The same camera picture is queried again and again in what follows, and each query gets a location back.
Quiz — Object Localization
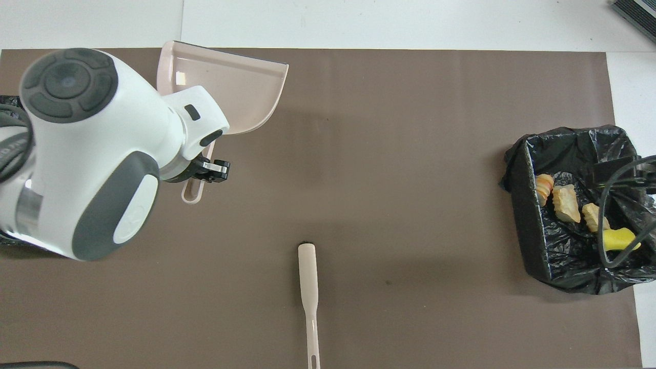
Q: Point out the bin wrapped in black bag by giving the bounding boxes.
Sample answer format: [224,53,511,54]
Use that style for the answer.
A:
[0,95,31,247]

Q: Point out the beige brush with black bristles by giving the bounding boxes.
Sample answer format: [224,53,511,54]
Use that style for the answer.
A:
[298,243,321,369]

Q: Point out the yellow sponge wedge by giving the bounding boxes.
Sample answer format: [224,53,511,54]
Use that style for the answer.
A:
[602,228,642,252]

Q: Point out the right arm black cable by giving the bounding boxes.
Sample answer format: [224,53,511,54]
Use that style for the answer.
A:
[598,156,656,270]

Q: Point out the greyish pale bread piece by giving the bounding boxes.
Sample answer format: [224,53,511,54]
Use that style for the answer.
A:
[582,203,611,233]

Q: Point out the beige plastic dustpan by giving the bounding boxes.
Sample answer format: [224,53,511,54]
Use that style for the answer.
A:
[156,41,289,204]

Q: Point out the open bin with black liner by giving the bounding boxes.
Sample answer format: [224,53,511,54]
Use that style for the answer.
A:
[500,125,656,295]

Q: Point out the dark grey ribbed device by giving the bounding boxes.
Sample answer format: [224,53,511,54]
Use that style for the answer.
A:
[611,0,656,43]

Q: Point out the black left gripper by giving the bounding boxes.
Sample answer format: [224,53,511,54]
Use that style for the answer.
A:
[160,158,231,183]

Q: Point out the yellowish pale bread piece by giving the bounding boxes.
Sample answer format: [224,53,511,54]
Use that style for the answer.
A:
[552,184,582,223]

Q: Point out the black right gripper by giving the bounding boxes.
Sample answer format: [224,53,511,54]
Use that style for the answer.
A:
[593,155,656,194]

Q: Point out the brown paper table mat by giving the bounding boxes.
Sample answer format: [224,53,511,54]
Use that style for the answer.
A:
[0,49,642,369]

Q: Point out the orange striped croissant piece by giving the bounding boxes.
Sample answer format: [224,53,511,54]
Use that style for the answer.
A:
[536,174,555,207]

